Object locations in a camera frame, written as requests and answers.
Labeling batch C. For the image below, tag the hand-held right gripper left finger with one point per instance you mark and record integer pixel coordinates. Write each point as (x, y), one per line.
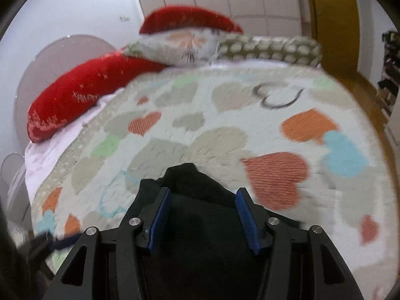
(160, 222)

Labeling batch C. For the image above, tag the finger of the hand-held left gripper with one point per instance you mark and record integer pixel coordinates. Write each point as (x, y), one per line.
(59, 243)

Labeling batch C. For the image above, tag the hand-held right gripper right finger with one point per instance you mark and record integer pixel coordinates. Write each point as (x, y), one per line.
(248, 222)

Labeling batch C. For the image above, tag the black pants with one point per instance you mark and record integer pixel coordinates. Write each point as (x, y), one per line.
(200, 225)

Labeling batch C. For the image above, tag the pink bed sheet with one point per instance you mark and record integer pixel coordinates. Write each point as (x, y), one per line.
(47, 150)

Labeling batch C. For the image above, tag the heart patterned quilted blanket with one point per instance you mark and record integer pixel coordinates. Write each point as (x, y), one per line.
(218, 106)

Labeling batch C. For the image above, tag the long red printed pillow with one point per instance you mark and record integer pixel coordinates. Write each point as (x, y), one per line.
(78, 81)

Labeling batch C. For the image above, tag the olive patterned pillow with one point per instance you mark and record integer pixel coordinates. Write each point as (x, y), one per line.
(265, 48)

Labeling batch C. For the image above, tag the grey floral pillow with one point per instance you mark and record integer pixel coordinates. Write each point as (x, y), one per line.
(175, 45)

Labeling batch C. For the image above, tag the cluttered shelf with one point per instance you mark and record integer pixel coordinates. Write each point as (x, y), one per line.
(390, 78)

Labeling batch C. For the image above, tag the red flower print pillow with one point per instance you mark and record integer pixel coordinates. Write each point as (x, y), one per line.
(187, 17)

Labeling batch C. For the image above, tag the yellow wooden door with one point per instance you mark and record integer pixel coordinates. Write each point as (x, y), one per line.
(334, 22)

